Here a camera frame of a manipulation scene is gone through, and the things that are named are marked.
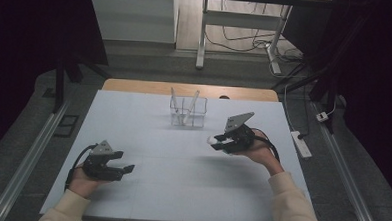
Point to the metal floor rail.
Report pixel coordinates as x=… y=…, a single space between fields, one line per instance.
x=28 y=165
x=351 y=184

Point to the person's right hand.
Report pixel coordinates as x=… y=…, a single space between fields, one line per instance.
x=262 y=150

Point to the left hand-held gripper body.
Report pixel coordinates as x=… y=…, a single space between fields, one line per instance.
x=99 y=168

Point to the person's left hand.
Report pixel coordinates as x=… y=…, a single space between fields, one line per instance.
x=82 y=185

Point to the black table grommet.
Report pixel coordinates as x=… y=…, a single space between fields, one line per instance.
x=224 y=97

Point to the white power strip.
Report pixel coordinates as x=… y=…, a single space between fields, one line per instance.
x=301 y=144

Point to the small black floor frame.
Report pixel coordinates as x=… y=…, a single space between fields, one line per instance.
x=49 y=92

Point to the white and green glue stick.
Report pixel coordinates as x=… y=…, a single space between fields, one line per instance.
x=212 y=140

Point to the black curtain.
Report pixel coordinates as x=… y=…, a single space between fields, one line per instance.
x=26 y=49
x=378 y=81

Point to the small white adapter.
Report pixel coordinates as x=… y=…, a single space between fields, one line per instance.
x=322 y=116

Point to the black stand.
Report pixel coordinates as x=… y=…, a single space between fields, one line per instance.
x=60 y=84
x=321 y=86

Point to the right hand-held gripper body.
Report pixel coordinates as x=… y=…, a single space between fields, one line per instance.
x=239 y=137

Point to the clear plastic pen holder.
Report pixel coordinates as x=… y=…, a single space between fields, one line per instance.
x=197 y=115

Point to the white-legged desk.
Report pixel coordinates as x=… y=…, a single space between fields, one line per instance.
x=241 y=19

